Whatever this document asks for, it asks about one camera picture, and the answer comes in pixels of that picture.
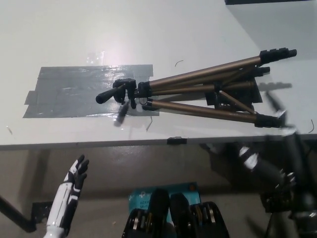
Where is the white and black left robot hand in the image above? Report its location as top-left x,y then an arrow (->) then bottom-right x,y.
47,155 -> 90,230

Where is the bronze tripod with black head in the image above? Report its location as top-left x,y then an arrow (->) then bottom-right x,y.
95,49 -> 298,129

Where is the black robot body with ribs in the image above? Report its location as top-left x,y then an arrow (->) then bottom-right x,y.
121,188 -> 230,238

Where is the black table leg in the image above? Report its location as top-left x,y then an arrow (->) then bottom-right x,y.
0,193 -> 38,233

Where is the teal router cardboard box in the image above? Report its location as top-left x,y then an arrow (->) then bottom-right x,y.
128,182 -> 203,224

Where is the small black tape piece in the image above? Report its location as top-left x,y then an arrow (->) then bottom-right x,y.
167,135 -> 187,145

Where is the dark flat object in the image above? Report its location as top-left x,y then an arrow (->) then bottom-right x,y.
224,0 -> 317,5

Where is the grey duct tape patch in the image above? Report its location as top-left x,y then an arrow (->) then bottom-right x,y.
21,63 -> 160,119

